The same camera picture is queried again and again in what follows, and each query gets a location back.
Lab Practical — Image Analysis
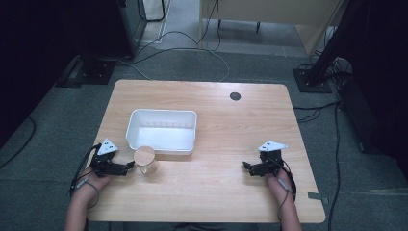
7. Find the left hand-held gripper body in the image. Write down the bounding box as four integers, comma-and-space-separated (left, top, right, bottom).
89, 138, 120, 178

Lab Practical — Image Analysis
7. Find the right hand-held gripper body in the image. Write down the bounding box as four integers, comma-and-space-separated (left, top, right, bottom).
255, 140, 289, 178

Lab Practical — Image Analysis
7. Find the person's left hand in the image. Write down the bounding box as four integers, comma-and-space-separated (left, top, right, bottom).
75, 167, 112, 197

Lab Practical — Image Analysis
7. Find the person's right hand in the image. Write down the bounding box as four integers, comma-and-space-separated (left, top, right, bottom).
267, 167, 293, 197

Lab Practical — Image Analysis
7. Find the white plastic bin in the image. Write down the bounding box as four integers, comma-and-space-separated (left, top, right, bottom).
125, 108, 198, 156

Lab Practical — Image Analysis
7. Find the black stand base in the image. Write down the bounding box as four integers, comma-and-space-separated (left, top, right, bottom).
55, 55, 117, 89

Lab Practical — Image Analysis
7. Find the black stand with square base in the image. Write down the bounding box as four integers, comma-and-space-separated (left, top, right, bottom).
292, 0, 357, 94

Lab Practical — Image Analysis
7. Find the grey metal cabinet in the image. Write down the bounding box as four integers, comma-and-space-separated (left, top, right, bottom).
116, 0, 149, 60

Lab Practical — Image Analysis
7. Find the beige wooden partition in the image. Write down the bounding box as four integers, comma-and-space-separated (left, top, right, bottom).
198, 0, 346, 58

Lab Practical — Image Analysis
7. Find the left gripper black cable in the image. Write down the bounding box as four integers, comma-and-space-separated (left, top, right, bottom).
68, 143, 102, 210

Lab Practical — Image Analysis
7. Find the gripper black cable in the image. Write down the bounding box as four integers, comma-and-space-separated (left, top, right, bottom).
68, 143, 102, 210
276, 158, 298, 222

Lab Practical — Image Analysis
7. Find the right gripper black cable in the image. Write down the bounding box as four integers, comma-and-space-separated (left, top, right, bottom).
276, 158, 298, 222

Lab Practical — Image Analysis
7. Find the white floor cable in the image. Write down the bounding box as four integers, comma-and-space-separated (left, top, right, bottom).
115, 47, 231, 83

